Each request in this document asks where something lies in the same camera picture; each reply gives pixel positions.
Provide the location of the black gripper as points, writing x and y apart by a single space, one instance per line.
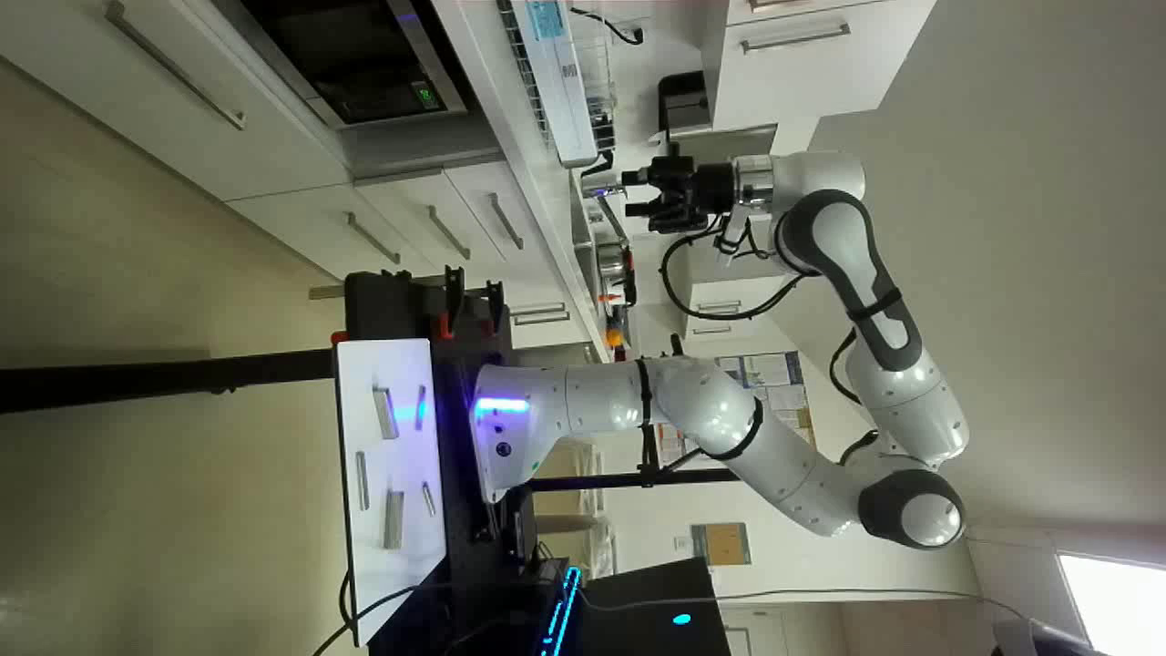
701 189

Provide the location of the black built-in microwave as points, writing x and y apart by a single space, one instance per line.
352 60

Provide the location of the black cart leg post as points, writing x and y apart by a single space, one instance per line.
159 379

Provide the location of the white drawer front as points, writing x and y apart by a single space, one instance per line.
148 109
430 238
493 226
352 241

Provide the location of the wall papers with blue print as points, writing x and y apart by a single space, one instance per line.
776 382

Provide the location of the black stand pole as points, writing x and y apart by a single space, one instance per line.
583 483

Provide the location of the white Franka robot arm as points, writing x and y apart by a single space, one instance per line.
730 421

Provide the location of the black computer with teal lights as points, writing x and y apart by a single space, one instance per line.
642 607

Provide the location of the brown cork board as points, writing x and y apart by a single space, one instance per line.
719 543

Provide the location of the bright ceiling light panel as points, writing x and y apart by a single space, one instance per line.
1117 607

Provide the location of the white cart side panel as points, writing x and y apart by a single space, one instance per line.
389 487

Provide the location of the small orange object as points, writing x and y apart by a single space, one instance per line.
613 329

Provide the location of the black rectangular box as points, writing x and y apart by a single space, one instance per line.
681 98

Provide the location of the black robot cart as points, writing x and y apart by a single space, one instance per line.
474 329

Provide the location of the white tall cabinet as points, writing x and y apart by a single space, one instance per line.
742 295

